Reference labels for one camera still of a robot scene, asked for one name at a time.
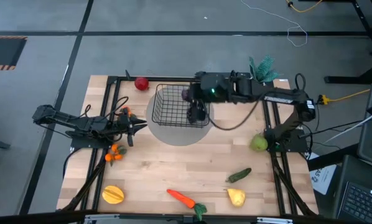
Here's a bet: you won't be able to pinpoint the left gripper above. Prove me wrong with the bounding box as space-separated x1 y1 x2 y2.
117 113 148 147

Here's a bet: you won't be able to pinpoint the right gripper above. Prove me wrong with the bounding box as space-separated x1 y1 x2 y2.
187 73 235 104

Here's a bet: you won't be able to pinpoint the tangerine bunch with leaves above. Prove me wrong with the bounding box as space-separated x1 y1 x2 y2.
104 142 128 167

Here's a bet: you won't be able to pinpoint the red apple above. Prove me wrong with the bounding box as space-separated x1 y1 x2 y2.
134 77 150 91

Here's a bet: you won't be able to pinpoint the green toy apple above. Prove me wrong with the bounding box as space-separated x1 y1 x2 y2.
249 133 269 153

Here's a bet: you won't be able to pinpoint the orange toy carrot green leaves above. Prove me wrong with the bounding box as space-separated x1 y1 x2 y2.
166 188 208 222

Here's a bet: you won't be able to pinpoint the dark green toy cucumber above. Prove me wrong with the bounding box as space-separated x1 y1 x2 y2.
225 167 253 184

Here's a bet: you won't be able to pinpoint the yellow toy pear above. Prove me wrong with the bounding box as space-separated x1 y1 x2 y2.
226 187 247 208

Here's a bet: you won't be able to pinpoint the round grey mat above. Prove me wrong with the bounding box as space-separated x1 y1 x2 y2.
145 83 215 147

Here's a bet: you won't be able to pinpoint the artificial plant white pot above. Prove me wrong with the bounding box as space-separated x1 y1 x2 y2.
248 55 282 84

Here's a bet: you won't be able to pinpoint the yellow toy starfruit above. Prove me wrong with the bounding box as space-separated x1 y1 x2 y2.
101 185 126 205

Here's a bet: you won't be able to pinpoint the white printed paper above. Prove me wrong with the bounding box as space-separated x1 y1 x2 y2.
308 151 338 196

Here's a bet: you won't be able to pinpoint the black hazard-striped floor mat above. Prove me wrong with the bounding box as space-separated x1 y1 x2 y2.
0 35 28 71

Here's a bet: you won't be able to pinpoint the grey equipment case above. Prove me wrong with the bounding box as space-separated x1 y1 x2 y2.
356 82 372 170

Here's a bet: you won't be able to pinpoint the dark laptop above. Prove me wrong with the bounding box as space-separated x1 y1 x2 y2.
335 154 372 224

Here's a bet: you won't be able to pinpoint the black wire basket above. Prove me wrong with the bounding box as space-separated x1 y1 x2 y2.
151 83 211 129

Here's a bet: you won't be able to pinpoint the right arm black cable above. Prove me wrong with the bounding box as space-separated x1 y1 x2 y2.
208 93 264 131

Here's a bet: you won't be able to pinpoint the thin white floor cable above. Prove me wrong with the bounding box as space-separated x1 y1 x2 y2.
240 0 309 48

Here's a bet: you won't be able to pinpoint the yellow extension cord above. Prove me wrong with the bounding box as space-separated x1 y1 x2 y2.
317 88 371 106

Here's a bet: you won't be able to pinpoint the yellow floor cable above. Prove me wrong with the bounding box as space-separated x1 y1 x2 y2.
285 0 324 14

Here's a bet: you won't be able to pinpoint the black desk frame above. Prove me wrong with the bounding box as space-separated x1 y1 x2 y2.
324 0 372 85

